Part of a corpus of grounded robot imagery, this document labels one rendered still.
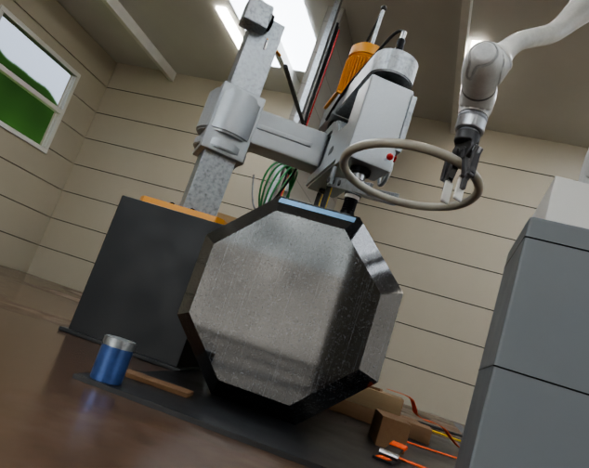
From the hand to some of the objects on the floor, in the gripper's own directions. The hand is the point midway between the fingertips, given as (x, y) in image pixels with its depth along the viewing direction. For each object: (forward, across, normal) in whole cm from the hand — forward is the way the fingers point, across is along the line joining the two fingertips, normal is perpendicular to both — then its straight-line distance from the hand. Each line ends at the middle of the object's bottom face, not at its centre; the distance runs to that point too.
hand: (452, 191), depth 160 cm
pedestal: (+78, +178, +22) cm, 196 cm away
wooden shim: (+83, +72, +42) cm, 118 cm away
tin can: (+85, +57, +62) cm, 120 cm away
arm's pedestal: (+87, -19, -37) cm, 96 cm away
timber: (+79, +73, -63) cm, 125 cm away
